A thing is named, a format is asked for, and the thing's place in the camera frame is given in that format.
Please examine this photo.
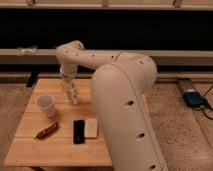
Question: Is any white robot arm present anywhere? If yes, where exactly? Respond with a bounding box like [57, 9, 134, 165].
[56, 41, 169, 171]

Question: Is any black rectangular remote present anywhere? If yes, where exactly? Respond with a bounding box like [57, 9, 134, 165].
[73, 120, 85, 144]

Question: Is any wooden table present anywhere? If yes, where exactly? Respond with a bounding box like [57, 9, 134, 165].
[4, 79, 111, 167]

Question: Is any cream rectangular block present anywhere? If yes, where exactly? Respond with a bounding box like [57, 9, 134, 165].
[84, 119, 98, 138]

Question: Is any blue device on floor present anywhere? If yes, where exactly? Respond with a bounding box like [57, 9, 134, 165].
[183, 89, 203, 107]

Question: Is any black cable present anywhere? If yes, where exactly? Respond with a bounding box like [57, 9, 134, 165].
[199, 83, 213, 120]

